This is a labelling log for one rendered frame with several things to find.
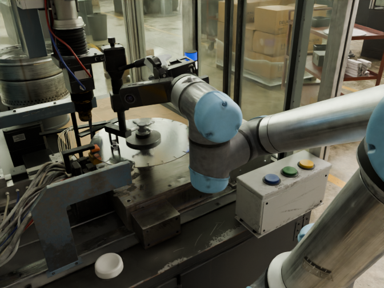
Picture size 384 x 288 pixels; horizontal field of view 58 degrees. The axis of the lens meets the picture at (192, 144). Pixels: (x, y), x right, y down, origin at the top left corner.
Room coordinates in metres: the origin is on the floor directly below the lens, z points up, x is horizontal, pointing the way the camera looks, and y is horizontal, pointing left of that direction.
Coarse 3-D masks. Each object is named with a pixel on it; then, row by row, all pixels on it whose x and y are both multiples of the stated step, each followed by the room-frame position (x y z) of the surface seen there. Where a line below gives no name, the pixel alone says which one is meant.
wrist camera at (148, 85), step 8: (152, 80) 0.67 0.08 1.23; (160, 80) 0.66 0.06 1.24; (168, 80) 0.65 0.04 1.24; (128, 88) 0.66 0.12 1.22; (136, 88) 0.65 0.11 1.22; (144, 88) 0.65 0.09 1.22; (152, 88) 0.65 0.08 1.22; (160, 88) 0.65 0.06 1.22; (168, 88) 0.65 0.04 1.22; (120, 96) 0.66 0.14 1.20; (128, 96) 0.65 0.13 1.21; (136, 96) 0.66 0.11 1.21; (144, 96) 0.65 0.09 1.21; (152, 96) 0.65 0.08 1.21; (160, 96) 0.65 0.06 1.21; (168, 96) 0.65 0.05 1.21; (128, 104) 0.65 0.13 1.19; (136, 104) 0.66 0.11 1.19; (144, 104) 0.66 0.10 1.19; (152, 104) 0.66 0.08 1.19
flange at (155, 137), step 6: (132, 132) 0.99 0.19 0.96; (156, 132) 0.99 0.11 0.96; (126, 138) 0.95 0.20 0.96; (132, 138) 0.94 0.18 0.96; (138, 138) 0.94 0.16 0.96; (144, 138) 0.94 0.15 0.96; (150, 138) 0.94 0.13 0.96; (156, 138) 0.94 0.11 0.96; (132, 144) 0.91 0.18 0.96; (138, 144) 0.91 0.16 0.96; (144, 144) 0.91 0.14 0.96; (150, 144) 0.91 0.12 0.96
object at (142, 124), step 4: (136, 124) 0.97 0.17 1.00; (140, 124) 0.95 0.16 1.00; (144, 124) 0.95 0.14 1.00; (148, 124) 0.97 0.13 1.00; (132, 128) 0.94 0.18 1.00; (136, 128) 0.94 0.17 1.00; (140, 128) 0.95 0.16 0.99; (144, 128) 0.94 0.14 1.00; (148, 128) 0.93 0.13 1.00; (140, 132) 0.95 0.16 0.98; (144, 132) 0.95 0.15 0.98
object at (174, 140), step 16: (128, 128) 1.04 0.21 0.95; (160, 128) 1.04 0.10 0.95; (176, 128) 1.03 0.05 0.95; (96, 144) 0.93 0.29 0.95; (160, 144) 0.92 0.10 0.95; (176, 144) 0.92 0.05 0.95; (112, 160) 0.83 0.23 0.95; (128, 160) 0.83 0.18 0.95; (144, 160) 0.83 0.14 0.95; (160, 160) 0.83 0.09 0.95
